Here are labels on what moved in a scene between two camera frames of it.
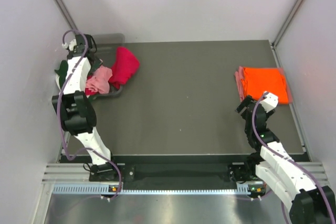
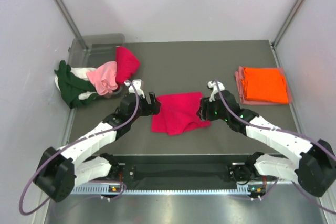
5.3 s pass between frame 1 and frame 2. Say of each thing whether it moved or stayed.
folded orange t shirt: stayed
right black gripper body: moved
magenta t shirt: moved
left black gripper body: moved
